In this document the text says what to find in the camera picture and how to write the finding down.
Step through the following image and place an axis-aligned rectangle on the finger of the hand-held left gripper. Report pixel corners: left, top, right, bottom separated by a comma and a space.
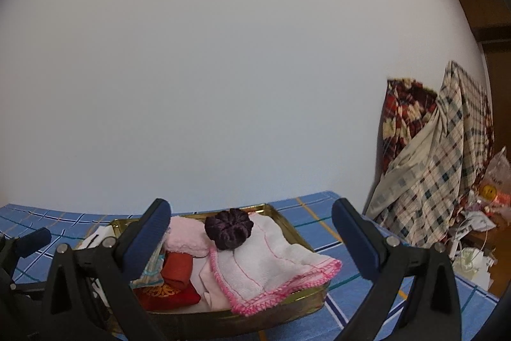
14, 228, 52, 260

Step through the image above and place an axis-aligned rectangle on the blue plaid bedsheet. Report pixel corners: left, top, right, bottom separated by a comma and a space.
0, 190, 500, 341

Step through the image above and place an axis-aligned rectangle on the rust red small pouch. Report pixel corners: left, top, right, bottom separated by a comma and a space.
161, 251, 194, 291

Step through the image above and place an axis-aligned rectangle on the brown wooden wardrobe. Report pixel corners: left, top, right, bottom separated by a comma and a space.
455, 0, 511, 150

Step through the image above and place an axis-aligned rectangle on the white paper box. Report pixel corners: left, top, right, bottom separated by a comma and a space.
451, 245, 496, 291

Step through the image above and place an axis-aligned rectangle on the pale pink garment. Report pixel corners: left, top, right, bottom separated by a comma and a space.
194, 257, 234, 313

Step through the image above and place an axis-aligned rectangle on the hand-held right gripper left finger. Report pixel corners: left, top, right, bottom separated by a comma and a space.
40, 198, 172, 341

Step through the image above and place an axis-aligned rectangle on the wooden bedside table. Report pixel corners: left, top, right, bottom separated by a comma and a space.
451, 227, 511, 298

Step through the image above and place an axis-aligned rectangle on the beige plaid cloth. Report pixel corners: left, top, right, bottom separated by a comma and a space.
365, 60, 496, 250

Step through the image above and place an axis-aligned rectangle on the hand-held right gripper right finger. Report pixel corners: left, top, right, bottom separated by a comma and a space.
331, 198, 462, 341

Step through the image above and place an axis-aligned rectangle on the red patterned blanket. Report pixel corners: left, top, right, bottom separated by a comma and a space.
378, 77, 440, 176

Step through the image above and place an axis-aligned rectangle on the white towel pink edging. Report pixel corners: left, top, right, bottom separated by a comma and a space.
208, 212, 343, 317

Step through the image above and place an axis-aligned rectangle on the pink fluffy puff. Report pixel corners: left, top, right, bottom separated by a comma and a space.
164, 216, 210, 258

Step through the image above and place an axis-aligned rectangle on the gold tin box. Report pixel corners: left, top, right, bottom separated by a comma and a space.
76, 203, 331, 339

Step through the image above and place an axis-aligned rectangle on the red drawstring bag gold print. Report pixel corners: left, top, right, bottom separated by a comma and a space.
132, 279, 201, 312

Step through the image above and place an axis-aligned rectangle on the clear plastic bag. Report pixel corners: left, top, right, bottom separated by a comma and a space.
477, 147, 511, 214

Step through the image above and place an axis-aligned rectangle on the dark purple scrunchie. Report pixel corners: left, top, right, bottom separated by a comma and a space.
204, 208, 254, 252

